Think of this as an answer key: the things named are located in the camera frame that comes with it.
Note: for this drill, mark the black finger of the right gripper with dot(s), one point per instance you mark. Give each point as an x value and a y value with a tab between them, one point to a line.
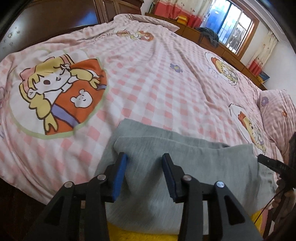
286	172

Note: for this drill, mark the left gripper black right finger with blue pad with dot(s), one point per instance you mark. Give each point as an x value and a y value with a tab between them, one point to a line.
210	212

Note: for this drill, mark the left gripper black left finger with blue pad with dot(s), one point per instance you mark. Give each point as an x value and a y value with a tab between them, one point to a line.
60	220

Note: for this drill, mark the grey pants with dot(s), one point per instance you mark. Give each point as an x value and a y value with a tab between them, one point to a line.
144	203

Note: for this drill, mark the yellow mat under duvet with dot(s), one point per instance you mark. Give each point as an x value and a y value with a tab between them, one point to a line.
118	234

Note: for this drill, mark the pink checkered pillow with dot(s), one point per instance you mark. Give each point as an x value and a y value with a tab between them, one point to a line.
278	116

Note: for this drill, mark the blue book on cabinet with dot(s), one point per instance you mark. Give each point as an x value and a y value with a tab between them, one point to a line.
262	77

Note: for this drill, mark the cream and red curtain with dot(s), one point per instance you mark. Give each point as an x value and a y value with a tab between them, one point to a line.
262	54

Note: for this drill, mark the pink checkered cartoon duvet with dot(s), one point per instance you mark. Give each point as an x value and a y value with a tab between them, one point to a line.
62	99

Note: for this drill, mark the dark clothes on cabinet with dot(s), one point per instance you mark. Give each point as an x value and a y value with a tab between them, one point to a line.
209	34

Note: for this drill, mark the yellow box on cabinet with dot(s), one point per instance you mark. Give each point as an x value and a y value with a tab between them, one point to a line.
182	19

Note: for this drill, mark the left cream red curtain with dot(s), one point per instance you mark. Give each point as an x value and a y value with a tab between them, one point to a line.
194	10

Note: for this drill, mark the dark wooden wardrobe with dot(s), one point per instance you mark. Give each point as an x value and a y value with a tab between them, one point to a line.
42	20

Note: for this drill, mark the window with wooden frame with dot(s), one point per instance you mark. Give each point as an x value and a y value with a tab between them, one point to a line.
234	24

